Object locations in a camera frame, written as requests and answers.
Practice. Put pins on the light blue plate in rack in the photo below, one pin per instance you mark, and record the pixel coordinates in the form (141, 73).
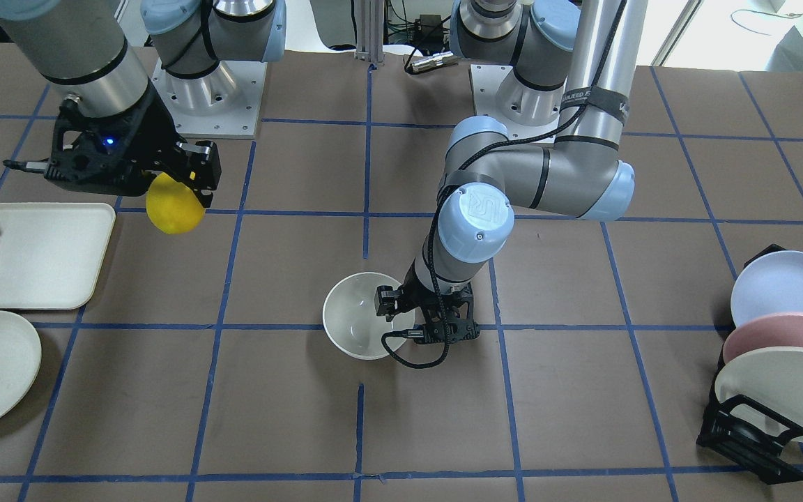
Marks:
(770, 284)

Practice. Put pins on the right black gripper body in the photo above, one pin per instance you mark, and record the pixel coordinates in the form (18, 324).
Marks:
(151, 130)

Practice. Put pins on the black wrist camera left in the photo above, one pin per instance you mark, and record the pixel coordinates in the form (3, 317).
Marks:
(450, 331)

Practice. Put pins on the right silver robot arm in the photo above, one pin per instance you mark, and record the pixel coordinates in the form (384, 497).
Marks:
(79, 45)

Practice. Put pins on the cream plate in rack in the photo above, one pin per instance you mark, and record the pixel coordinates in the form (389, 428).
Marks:
(772, 376)

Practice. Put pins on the cream ceramic bowl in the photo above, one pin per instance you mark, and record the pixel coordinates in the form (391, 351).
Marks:
(350, 320)

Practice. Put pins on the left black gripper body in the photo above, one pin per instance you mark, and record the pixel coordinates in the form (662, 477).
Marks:
(418, 294)

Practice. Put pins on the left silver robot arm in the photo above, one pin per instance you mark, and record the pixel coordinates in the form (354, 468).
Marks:
(583, 53)

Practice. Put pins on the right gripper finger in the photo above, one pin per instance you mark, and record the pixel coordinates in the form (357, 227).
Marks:
(197, 166)

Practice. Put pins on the cream rectangular tray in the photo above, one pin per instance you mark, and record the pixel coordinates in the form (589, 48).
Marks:
(51, 253)

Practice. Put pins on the yellow lemon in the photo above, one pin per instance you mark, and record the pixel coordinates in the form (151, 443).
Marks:
(171, 206)

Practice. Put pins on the pink plate in rack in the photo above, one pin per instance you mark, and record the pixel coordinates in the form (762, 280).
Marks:
(782, 329)

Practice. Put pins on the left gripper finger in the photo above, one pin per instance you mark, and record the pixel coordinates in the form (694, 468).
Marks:
(390, 302)

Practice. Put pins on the black dish rack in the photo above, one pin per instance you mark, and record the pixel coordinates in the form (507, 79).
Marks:
(745, 444)

